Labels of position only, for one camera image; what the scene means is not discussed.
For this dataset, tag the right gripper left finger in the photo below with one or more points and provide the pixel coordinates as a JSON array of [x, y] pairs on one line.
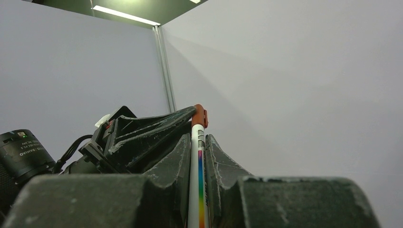
[[157, 198]]

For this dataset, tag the marker pen white barrel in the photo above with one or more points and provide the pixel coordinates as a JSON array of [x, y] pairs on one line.
[[198, 209]]

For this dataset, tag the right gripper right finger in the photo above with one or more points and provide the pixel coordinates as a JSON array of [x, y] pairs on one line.
[[239, 199]]

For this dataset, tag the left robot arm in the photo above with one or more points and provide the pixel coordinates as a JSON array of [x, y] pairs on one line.
[[22, 157]]

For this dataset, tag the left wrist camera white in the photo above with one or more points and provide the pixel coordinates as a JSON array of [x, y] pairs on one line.
[[102, 120]]

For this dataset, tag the brown marker cap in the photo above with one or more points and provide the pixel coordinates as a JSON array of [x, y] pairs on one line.
[[200, 116]]

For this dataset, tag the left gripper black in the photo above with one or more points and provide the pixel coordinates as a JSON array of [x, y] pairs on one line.
[[128, 144]]

